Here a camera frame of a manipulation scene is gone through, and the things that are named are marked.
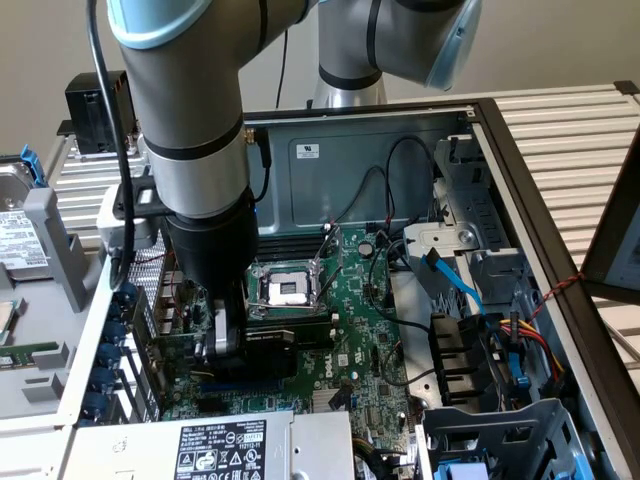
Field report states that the black plastic fan shroud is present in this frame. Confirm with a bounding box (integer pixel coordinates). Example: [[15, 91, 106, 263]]
[[428, 312, 494, 406]]

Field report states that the thin black wire loop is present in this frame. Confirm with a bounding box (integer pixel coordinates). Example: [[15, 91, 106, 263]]
[[328, 165, 397, 227]]

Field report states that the low profile nvidia graphics card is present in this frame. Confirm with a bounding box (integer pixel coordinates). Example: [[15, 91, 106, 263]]
[[137, 299, 300, 384]]

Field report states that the multicolour disk power wire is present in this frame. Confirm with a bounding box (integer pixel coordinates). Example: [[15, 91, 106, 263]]
[[492, 309, 569, 396]]

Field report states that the grey power supply unit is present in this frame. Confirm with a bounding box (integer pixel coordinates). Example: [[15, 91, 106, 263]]
[[59, 409, 357, 480]]

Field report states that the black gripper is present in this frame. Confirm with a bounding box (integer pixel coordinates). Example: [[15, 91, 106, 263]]
[[164, 185, 261, 362]]

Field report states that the silver green CPU chip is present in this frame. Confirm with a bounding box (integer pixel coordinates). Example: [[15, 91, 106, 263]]
[[0, 298, 26, 346]]

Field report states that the ribbed chipset heatsink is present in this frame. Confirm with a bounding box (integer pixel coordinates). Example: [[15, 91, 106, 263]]
[[312, 387, 351, 412]]

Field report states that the green motherboard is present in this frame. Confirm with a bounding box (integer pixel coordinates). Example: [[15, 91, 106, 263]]
[[159, 224, 431, 441]]

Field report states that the yellow power wire bundle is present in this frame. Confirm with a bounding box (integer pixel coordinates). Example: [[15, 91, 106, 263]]
[[352, 435, 396, 459]]

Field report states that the grey plastic parts rack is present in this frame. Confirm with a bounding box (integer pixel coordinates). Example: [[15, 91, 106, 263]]
[[0, 187, 109, 421]]

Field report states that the blue disk caddy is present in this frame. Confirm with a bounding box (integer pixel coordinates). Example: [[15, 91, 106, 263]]
[[19, 143, 49, 189]]

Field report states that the silver hard disk drive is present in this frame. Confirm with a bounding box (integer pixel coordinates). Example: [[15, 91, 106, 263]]
[[0, 159, 54, 281]]

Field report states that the metal disk bay cage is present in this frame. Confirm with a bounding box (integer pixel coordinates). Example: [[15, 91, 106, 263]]
[[414, 397, 609, 480]]

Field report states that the open grey PC case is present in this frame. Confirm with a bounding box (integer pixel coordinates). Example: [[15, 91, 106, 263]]
[[0, 97, 640, 480]]

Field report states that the metal socket cover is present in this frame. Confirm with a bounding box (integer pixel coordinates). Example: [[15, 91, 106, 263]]
[[310, 225, 345, 311]]

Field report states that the black box device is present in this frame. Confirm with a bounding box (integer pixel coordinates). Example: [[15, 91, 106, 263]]
[[64, 71, 137, 155]]

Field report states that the thin black cable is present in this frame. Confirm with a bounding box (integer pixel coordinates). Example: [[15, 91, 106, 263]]
[[274, 27, 291, 110]]

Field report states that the blue disk data wire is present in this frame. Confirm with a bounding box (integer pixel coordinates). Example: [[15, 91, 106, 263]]
[[421, 252, 532, 399]]

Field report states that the black RAM slot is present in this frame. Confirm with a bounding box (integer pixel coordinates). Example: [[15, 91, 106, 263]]
[[257, 246, 329, 255], [257, 252, 329, 262], [257, 240, 329, 249], [257, 234, 329, 243]]

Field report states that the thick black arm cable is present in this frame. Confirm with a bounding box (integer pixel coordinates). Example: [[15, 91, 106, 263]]
[[85, 0, 139, 292]]

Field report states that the black cable loop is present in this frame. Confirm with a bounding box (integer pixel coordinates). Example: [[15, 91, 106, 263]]
[[385, 133, 439, 226]]

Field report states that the black cable with gold connector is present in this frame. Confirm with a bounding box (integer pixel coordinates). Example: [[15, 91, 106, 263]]
[[243, 127, 275, 204]]

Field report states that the black framed monitor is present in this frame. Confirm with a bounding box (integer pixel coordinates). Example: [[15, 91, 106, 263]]
[[581, 142, 640, 304]]

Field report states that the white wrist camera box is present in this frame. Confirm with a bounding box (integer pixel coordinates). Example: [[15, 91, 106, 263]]
[[96, 174, 169, 251]]

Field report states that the red black twisted wire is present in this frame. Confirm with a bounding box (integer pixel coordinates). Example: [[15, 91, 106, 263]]
[[529, 272, 587, 321]]

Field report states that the green RAM stick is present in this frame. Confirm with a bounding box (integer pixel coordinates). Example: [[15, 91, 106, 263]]
[[0, 341, 61, 369]]

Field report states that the CPU socket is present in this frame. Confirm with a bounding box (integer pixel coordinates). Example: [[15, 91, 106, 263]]
[[249, 262, 321, 319]]

